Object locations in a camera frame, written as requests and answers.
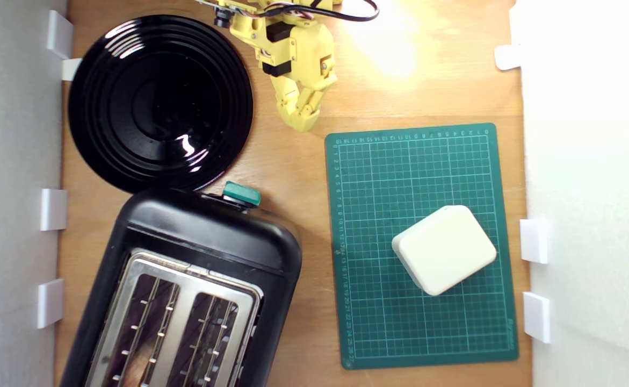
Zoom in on black cable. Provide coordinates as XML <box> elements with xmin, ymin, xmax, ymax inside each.
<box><xmin>293</xmin><ymin>0</ymin><xmax>380</xmax><ymax>23</ymax></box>

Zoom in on black round plate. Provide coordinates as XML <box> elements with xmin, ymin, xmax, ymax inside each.
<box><xmin>68</xmin><ymin>15</ymin><xmax>254</xmax><ymax>194</ymax></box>

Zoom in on white rounded block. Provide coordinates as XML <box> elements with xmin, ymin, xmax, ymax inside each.
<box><xmin>391</xmin><ymin>205</ymin><xmax>497</xmax><ymax>297</ymax></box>

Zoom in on black two-slot toaster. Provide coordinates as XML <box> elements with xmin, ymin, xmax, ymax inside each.
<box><xmin>59</xmin><ymin>185</ymin><xmax>303</xmax><ymax>387</ymax></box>

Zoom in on white wall clip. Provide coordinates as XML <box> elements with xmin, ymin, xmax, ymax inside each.
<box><xmin>62</xmin><ymin>58</ymin><xmax>83</xmax><ymax>82</ymax></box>
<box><xmin>46</xmin><ymin>11</ymin><xmax>74</xmax><ymax>60</ymax></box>
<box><xmin>494</xmin><ymin>45</ymin><xmax>524</xmax><ymax>71</ymax></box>
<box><xmin>519</xmin><ymin>218</ymin><xmax>552</xmax><ymax>264</ymax></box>
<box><xmin>40</xmin><ymin>189</ymin><xmax>68</xmax><ymax>232</ymax></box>
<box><xmin>523</xmin><ymin>292</ymin><xmax>552</xmax><ymax>345</ymax></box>
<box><xmin>37</xmin><ymin>278</ymin><xmax>65</xmax><ymax>329</ymax></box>

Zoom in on brown bread slice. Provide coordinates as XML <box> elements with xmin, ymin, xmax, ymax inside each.
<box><xmin>111</xmin><ymin>344</ymin><xmax>156</xmax><ymax>387</ymax></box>

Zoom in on red white black servo wires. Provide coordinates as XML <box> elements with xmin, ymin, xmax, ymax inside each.
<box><xmin>247</xmin><ymin>0</ymin><xmax>317</xmax><ymax>22</ymax></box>

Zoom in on green-taped toaster lever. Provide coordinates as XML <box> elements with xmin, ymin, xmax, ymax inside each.
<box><xmin>222</xmin><ymin>181</ymin><xmax>262</xmax><ymax>210</ymax></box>

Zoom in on green cutting mat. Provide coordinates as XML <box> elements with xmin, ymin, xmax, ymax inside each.
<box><xmin>324</xmin><ymin>123</ymin><xmax>520</xmax><ymax>370</ymax></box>

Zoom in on gripper-mounted camera module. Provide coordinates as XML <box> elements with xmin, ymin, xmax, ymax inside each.
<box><xmin>196</xmin><ymin>0</ymin><xmax>241</xmax><ymax>29</ymax></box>

